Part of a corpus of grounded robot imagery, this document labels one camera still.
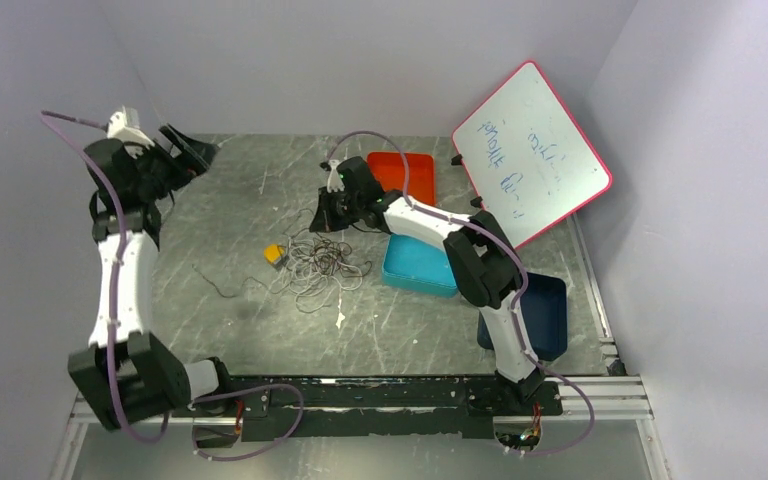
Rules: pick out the light blue square tray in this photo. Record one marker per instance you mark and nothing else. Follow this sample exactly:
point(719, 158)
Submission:
point(412, 265)

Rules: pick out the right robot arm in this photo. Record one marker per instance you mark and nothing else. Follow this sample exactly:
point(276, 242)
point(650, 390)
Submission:
point(487, 271)

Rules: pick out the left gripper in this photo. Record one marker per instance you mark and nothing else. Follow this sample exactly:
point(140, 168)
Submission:
point(194, 161)

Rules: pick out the yellow grey block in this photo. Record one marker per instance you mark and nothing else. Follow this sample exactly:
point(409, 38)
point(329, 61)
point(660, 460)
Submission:
point(275, 255)

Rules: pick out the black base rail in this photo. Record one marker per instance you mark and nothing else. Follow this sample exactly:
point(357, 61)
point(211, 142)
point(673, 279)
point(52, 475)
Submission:
point(468, 405)

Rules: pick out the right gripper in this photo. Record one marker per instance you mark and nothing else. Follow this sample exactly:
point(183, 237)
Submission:
point(324, 222)

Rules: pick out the dark blue square tray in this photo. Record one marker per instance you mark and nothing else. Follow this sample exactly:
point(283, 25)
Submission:
point(544, 306)

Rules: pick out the pink framed whiteboard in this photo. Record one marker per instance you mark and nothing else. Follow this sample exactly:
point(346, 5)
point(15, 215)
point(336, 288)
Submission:
point(527, 157)

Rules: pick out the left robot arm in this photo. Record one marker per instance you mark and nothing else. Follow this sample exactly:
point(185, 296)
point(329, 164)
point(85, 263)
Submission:
point(126, 374)

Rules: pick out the orange square tray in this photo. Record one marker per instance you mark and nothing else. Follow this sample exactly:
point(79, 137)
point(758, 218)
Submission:
point(388, 169)

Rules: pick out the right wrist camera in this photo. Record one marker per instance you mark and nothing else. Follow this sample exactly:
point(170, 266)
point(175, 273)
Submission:
point(334, 181)

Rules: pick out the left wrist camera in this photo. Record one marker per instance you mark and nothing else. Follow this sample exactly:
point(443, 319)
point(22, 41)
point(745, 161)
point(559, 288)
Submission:
point(124, 125)

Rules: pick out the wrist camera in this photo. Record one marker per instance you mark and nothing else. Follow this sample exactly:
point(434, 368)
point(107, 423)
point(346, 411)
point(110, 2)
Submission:
point(124, 125)
point(334, 181)

